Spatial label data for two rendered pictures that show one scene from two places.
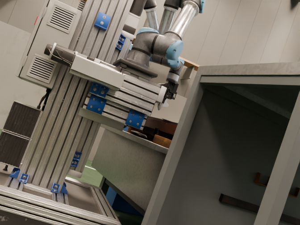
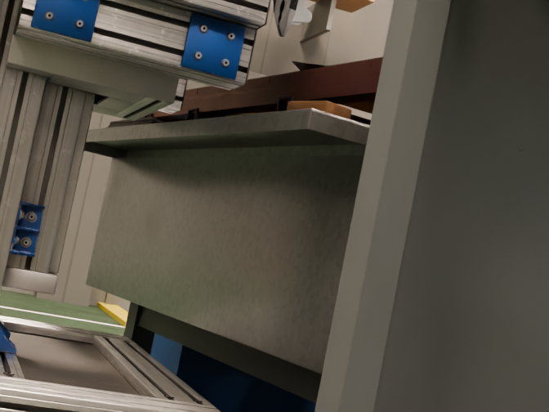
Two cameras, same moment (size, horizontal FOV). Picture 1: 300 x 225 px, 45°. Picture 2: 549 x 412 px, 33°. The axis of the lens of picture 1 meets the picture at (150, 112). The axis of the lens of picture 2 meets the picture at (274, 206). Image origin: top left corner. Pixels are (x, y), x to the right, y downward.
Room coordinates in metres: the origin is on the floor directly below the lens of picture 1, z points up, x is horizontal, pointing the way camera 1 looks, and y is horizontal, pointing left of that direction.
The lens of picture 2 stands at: (0.55, 0.01, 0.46)
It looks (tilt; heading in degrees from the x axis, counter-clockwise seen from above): 3 degrees up; 357
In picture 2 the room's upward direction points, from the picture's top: 11 degrees clockwise
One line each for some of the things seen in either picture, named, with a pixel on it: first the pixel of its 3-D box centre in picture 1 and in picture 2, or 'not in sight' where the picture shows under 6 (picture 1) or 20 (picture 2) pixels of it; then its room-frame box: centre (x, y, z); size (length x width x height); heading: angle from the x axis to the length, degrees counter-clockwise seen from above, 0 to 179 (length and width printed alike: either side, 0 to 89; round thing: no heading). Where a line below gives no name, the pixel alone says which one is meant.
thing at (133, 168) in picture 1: (127, 164); (205, 239); (2.52, 0.02, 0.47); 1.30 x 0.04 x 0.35; 25
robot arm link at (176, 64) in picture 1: (172, 61); not in sight; (2.25, -0.02, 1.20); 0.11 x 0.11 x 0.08; 76
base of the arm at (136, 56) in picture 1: (138, 59); not in sight; (2.00, 0.16, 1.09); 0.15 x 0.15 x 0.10
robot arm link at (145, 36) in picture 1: (146, 40); not in sight; (2.00, 0.16, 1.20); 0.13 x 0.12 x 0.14; 76
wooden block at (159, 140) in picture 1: (162, 141); (316, 119); (2.10, -0.13, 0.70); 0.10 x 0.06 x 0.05; 35
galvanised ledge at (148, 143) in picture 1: (127, 134); (189, 142); (2.48, 0.09, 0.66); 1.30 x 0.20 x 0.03; 25
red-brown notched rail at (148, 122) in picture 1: (161, 126); (298, 90); (2.35, -0.10, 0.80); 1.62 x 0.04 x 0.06; 25
